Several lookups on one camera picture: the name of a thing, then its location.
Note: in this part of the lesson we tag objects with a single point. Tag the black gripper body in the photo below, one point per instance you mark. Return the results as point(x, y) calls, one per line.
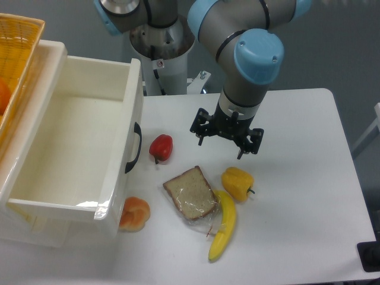
point(229, 126)

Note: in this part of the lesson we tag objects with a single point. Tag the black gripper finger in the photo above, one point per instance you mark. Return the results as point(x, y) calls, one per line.
point(203, 125)
point(249, 142)

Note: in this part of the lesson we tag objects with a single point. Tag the toast slice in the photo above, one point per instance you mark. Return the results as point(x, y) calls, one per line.
point(193, 201)

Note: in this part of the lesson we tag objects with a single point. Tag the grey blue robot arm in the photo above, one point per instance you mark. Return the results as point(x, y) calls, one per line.
point(235, 33)

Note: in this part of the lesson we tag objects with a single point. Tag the red bell pepper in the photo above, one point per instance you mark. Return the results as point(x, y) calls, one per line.
point(161, 148)

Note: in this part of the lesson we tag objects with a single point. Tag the yellow bell pepper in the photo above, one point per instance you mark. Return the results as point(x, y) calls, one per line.
point(238, 183)

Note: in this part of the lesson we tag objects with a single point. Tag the orange bread roll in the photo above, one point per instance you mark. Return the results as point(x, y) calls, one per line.
point(135, 214)

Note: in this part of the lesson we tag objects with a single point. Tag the yellow banana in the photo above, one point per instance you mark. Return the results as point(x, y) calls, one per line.
point(226, 228)

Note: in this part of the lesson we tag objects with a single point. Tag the white plastic drawer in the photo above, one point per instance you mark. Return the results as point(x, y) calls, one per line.
point(75, 168)

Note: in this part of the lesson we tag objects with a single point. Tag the black device at table edge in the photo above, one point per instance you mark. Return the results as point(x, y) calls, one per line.
point(369, 255)

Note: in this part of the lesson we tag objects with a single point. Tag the orange fruit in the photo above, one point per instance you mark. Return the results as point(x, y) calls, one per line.
point(5, 95)

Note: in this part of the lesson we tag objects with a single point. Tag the yellow woven basket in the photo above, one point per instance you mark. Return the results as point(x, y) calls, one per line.
point(20, 37)

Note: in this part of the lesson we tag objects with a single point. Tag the white drawer cabinet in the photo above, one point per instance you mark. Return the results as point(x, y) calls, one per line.
point(42, 77)

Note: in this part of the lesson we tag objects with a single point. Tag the white bracket with bolt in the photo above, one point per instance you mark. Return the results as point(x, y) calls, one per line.
point(198, 85)

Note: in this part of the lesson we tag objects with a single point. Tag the black drawer handle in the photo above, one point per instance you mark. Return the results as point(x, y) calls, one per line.
point(136, 148)

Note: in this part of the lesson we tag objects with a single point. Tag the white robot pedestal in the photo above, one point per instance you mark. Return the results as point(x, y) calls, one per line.
point(163, 53)

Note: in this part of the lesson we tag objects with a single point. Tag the white metal frame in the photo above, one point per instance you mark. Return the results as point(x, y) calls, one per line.
point(367, 137)

